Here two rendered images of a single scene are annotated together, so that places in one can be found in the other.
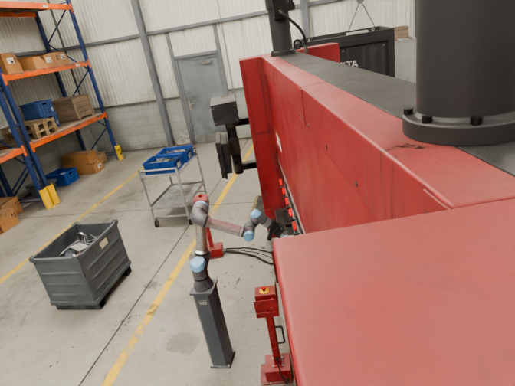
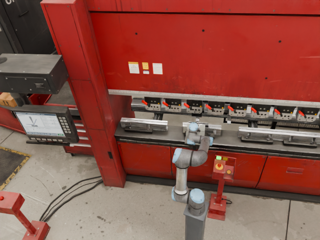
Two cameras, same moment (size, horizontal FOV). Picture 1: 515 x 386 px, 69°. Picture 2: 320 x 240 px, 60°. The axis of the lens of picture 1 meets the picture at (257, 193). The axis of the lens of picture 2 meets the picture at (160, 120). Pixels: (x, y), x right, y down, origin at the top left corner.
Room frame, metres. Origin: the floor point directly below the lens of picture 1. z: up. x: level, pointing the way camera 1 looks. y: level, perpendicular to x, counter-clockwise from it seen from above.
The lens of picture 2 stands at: (2.43, 1.74, 3.01)
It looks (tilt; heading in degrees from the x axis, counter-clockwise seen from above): 44 degrees down; 282
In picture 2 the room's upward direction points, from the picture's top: 5 degrees counter-clockwise
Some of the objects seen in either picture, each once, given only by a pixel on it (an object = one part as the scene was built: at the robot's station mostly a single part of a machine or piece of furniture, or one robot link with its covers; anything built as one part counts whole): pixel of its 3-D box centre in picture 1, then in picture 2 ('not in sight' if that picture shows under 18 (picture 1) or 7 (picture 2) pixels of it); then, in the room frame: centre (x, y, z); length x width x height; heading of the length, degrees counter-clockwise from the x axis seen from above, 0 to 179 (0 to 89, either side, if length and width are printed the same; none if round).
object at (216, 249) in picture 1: (207, 226); (22, 219); (4.15, 0.68, 0.41); 0.25 x 0.20 x 0.83; 89
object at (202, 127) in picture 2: (283, 243); (195, 134); (2.50, -0.13, 1.00); 0.26 x 0.18 x 0.01; 89
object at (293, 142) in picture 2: not in sight; (299, 143); (1.49, -0.21, 0.89); 0.30 x 0.05 x 0.03; 179
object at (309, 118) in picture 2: not in sight; (307, 111); (1.52, -0.26, 1.26); 0.15 x 0.09 x 0.17; 179
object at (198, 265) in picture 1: (198, 267); (196, 197); (2.44, 0.53, 0.94); 0.13 x 0.12 x 0.14; 173
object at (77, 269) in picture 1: (86, 264); not in sight; (3.83, 2.09, 0.36); 0.80 x 0.60 x 0.72; 166
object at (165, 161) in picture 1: (163, 164); not in sight; (5.41, 1.30, 0.92); 0.50 x 0.36 x 0.18; 76
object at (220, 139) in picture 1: (224, 153); (49, 122); (3.70, 0.26, 1.42); 0.45 x 0.12 x 0.36; 2
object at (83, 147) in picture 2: not in sight; (82, 122); (3.99, -0.64, 0.50); 0.50 x 0.50 x 1.00; 89
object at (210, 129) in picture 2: not in sight; (201, 128); (2.44, -0.28, 0.92); 0.39 x 0.06 x 0.10; 179
